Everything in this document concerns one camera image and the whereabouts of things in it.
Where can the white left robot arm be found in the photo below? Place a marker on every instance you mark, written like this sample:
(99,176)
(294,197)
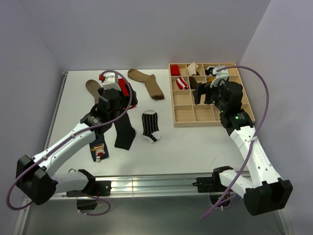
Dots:
(36,176)

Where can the navy patterned sock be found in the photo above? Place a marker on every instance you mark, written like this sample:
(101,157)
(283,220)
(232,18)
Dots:
(98,149)

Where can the long black sock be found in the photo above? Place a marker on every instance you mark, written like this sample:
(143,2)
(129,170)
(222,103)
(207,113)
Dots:
(125,133)

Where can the rolled dark brown sock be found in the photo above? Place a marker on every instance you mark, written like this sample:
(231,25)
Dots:
(193,82)

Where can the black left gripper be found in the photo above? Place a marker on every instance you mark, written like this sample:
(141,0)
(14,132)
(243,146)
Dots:
(100,90)

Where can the rolled black white sock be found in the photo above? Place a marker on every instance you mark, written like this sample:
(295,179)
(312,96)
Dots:
(209,70)

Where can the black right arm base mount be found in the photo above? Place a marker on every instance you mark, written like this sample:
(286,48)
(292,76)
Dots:
(219,180)

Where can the rolled cream sock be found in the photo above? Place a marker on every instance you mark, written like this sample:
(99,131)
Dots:
(193,69)

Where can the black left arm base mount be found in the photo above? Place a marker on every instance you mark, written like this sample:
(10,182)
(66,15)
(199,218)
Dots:
(97,187)

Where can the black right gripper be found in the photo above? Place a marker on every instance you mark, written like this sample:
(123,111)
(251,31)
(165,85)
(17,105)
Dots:
(205,88)

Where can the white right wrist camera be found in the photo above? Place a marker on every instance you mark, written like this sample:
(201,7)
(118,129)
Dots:
(220,73)

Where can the tan brown sock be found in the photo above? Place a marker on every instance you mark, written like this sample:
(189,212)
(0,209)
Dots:
(149,81)

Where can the wooden compartment tray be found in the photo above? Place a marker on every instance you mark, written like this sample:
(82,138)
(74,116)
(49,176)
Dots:
(185,112)

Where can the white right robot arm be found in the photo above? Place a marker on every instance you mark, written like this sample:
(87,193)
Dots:
(266,191)

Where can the red sock with white print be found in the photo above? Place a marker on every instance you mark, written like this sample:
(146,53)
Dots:
(123,86)

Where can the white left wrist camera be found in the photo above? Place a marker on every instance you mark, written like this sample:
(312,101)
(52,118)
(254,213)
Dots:
(109,81)

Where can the black white striped sock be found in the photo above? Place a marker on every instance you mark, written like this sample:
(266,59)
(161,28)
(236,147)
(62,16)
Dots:
(151,131)

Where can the brown sock with striped cuff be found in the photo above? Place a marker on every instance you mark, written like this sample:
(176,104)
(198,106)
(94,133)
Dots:
(92,86)

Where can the rolled red white striped sock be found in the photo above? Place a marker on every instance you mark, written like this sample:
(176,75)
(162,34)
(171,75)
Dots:
(181,84)

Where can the rolled mustard yellow sock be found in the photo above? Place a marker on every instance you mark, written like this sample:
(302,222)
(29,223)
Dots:
(210,78)

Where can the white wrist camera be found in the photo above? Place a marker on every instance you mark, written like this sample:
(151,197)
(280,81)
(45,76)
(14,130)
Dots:
(220,73)
(109,81)

